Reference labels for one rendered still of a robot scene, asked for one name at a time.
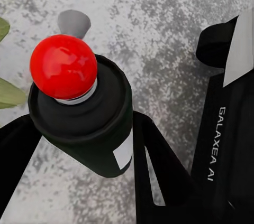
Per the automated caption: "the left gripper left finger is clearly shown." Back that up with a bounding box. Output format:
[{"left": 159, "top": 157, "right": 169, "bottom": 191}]
[{"left": 0, "top": 113, "right": 43, "bottom": 218}]

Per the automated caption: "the insectifuge atomizer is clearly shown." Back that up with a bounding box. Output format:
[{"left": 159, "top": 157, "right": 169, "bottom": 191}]
[{"left": 27, "top": 10, "right": 133, "bottom": 178}]

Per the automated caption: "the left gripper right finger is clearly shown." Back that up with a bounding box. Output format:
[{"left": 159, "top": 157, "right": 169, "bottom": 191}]
[{"left": 132, "top": 111, "right": 222, "bottom": 224}]

